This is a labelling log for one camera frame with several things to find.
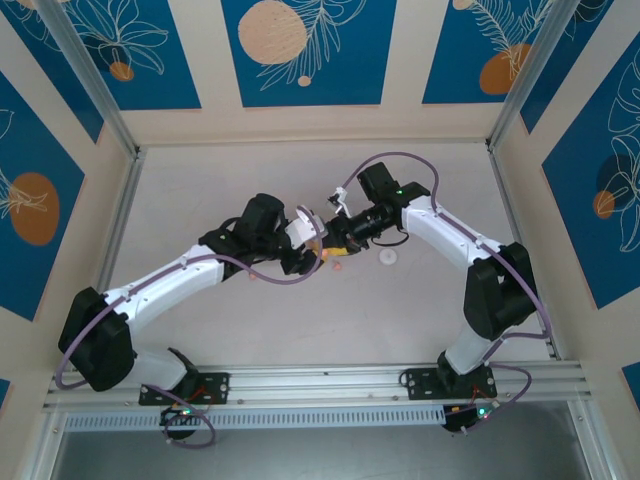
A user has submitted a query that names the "controller board with green light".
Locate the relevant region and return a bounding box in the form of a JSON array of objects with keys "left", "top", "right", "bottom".
[
  {"left": 442, "top": 402, "right": 501, "bottom": 436},
  {"left": 159, "top": 405, "right": 201, "bottom": 426}
]

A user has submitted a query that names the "grey metal sheet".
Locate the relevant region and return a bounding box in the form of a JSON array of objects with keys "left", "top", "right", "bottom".
[{"left": 49, "top": 402, "right": 616, "bottom": 480}]

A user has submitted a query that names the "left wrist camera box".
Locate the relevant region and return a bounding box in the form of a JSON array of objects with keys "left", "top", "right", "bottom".
[{"left": 284, "top": 203, "right": 329, "bottom": 249}]

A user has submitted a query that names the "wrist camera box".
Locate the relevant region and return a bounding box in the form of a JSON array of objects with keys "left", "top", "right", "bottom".
[
  {"left": 284, "top": 203, "right": 329, "bottom": 249},
  {"left": 327, "top": 185, "right": 351, "bottom": 217}
]

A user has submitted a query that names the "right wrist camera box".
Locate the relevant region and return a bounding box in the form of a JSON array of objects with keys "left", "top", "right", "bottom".
[{"left": 327, "top": 185, "right": 351, "bottom": 217}]

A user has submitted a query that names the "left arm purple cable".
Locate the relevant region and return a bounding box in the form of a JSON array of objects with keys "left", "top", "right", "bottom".
[{"left": 55, "top": 203, "right": 325, "bottom": 449}]

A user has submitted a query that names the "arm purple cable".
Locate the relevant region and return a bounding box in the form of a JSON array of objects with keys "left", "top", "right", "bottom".
[
  {"left": 343, "top": 152, "right": 551, "bottom": 436},
  {"left": 55, "top": 203, "right": 325, "bottom": 449}
]

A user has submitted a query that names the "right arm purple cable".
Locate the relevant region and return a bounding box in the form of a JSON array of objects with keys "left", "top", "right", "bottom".
[{"left": 343, "top": 152, "right": 551, "bottom": 436}]

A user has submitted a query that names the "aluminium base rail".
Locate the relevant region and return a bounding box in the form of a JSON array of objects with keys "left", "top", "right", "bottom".
[{"left": 42, "top": 360, "right": 594, "bottom": 416}]

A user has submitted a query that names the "aluminium side rail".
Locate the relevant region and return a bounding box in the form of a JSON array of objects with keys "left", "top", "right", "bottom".
[
  {"left": 487, "top": 142, "right": 564, "bottom": 362},
  {"left": 94, "top": 152, "right": 149, "bottom": 301}
]

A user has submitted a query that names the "blue floral wall panel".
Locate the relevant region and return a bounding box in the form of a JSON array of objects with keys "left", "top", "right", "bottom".
[
  {"left": 0, "top": 72, "right": 86, "bottom": 322},
  {"left": 421, "top": 0, "right": 556, "bottom": 106},
  {"left": 54, "top": 0, "right": 202, "bottom": 112},
  {"left": 221, "top": 0, "right": 400, "bottom": 109},
  {"left": 0, "top": 0, "right": 105, "bottom": 145},
  {"left": 519, "top": 0, "right": 640, "bottom": 135},
  {"left": 542, "top": 47, "right": 640, "bottom": 311}
]

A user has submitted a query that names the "grey slotted cable duct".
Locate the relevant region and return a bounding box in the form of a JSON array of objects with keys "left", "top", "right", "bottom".
[{"left": 63, "top": 405, "right": 449, "bottom": 432}]

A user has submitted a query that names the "aluminium frame post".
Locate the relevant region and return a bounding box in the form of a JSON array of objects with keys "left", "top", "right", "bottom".
[
  {"left": 485, "top": 0, "right": 584, "bottom": 151},
  {"left": 34, "top": 0, "right": 147, "bottom": 162}
]

